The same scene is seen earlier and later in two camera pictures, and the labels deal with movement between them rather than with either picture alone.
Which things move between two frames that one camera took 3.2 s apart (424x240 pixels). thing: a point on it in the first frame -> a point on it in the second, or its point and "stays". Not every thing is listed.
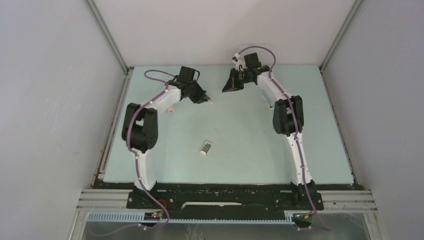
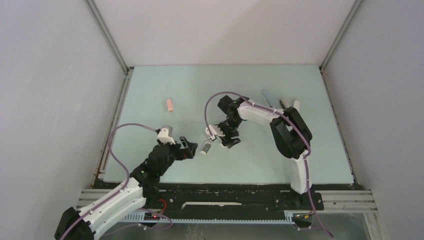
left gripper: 201,97 -> 185,152
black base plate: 195,198 stays
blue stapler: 267,98 stays
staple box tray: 206,147 stays
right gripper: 232,84 -> 230,143
